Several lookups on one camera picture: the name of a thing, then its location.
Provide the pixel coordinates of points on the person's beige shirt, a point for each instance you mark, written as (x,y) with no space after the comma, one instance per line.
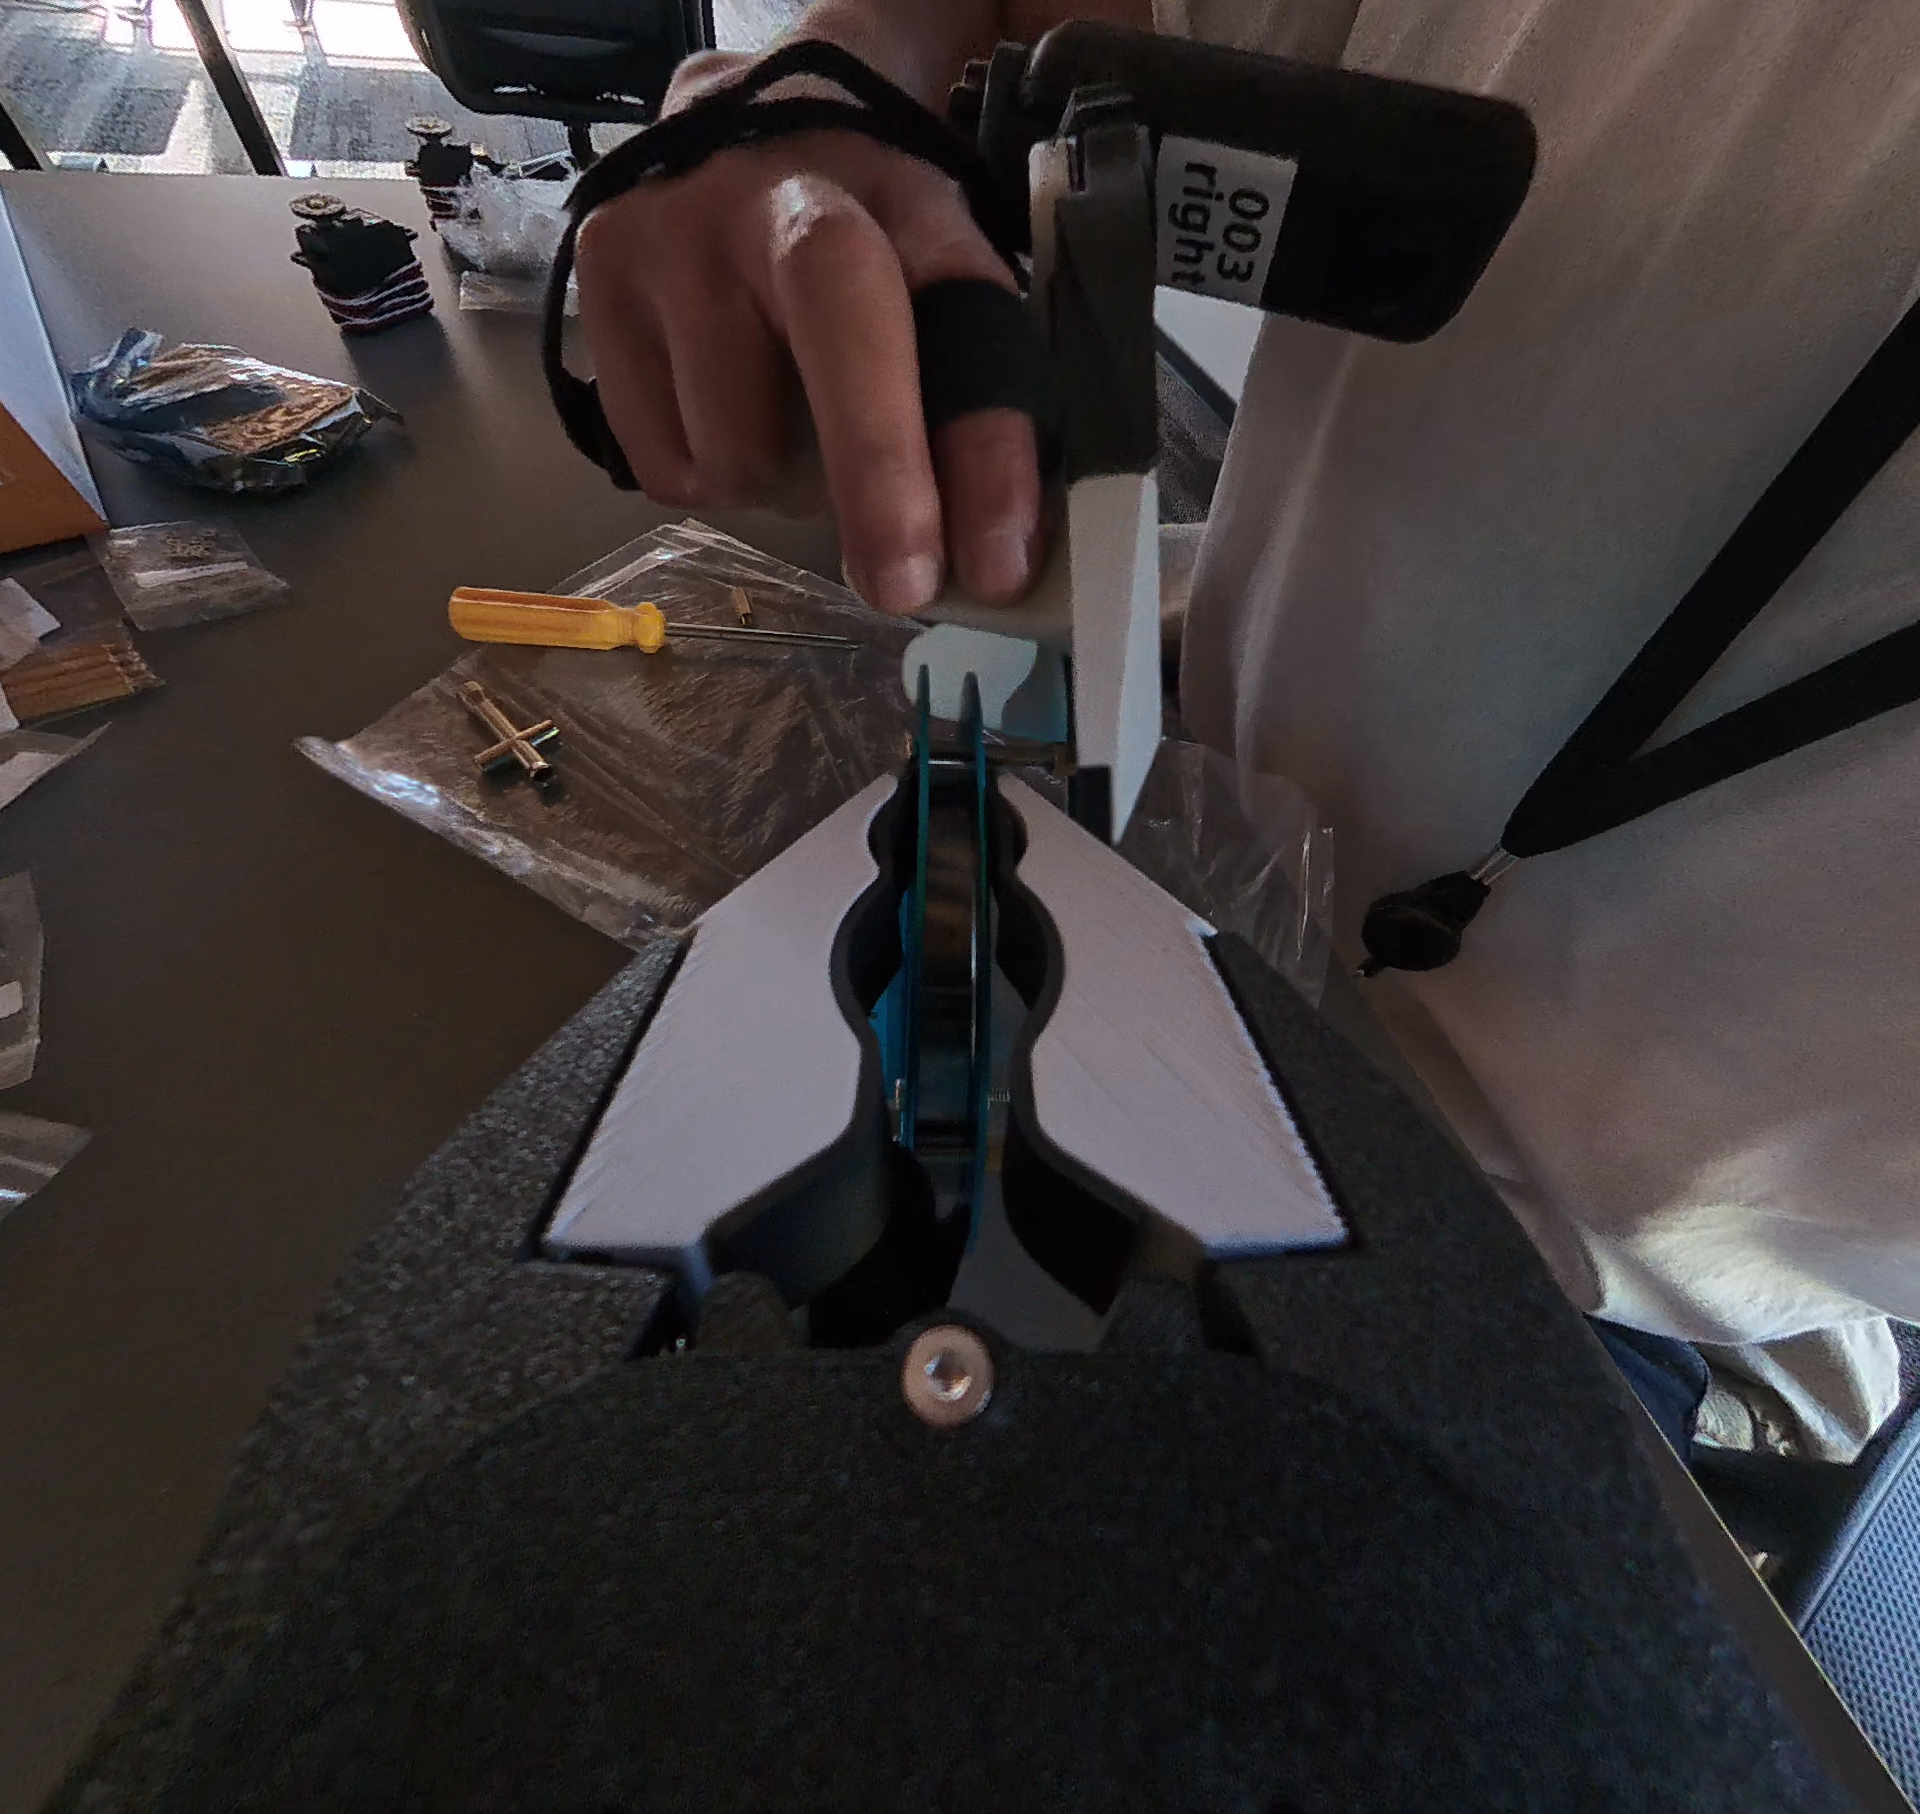
(1500,568)

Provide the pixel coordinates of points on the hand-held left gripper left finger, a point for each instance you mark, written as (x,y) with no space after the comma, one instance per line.
(721,1095)

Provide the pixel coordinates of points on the orange white cardboard box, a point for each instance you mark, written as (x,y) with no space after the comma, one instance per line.
(38,479)

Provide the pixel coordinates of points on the dark bag of parts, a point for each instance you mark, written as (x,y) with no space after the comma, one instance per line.
(224,412)

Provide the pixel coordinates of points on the small metal cross wrench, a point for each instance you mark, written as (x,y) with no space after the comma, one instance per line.
(511,736)

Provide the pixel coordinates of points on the blue round metal turntable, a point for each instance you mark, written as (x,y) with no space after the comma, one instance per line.
(920,765)

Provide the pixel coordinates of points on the clear plastic bag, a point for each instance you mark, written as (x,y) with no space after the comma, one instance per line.
(674,778)

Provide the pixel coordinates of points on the dark blue cloth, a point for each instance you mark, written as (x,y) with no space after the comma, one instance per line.
(1650,1378)

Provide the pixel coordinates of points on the pile of small hardware bags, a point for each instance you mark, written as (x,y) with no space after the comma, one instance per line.
(194,577)

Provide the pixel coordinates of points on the grey desk with wooden edge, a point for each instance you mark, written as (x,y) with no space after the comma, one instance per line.
(301,944)

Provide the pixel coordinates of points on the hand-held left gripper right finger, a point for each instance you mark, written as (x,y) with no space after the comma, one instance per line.
(1171,1095)

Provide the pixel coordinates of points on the person's right hand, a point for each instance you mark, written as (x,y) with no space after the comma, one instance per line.
(751,315)

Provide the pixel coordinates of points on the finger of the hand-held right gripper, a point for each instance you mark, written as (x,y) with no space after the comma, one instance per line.
(1122,615)

